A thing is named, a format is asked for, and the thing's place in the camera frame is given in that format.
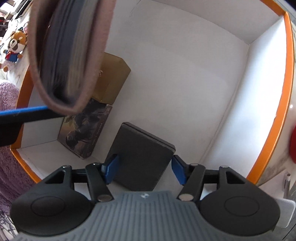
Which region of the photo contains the pink-edged grey notebook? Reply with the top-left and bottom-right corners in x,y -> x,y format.
27,0 -> 117,115

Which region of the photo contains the dark picture book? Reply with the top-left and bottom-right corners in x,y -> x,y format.
57,97 -> 113,160

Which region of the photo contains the red mug with wooden handle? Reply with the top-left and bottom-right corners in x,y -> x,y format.
289,130 -> 296,164

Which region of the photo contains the brown kraft box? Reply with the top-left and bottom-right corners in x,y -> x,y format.
91,52 -> 131,107

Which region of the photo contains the purple fluffy blanket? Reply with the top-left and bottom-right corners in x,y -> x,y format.
0,81 -> 42,232

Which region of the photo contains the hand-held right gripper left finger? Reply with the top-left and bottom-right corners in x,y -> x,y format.
45,154 -> 120,202

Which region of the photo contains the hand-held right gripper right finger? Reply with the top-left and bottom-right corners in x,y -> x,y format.
172,155 -> 247,202

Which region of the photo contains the orange cardboard box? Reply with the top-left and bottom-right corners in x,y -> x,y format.
10,0 -> 294,187

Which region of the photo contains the dark grey box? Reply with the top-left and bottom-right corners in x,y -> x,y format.
107,122 -> 176,192

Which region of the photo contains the black white patterned cloth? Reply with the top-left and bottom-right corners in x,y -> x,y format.
0,209 -> 18,241

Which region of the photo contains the red panda plush sailor outfit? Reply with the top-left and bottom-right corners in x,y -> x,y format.
0,29 -> 28,72

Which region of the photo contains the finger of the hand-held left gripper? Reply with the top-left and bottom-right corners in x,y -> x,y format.
0,105 -> 65,147

